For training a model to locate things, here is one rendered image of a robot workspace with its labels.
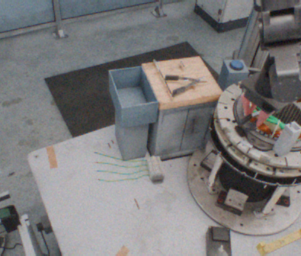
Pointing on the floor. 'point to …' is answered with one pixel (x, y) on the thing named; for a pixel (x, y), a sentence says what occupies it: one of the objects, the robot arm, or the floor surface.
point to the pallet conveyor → (7, 225)
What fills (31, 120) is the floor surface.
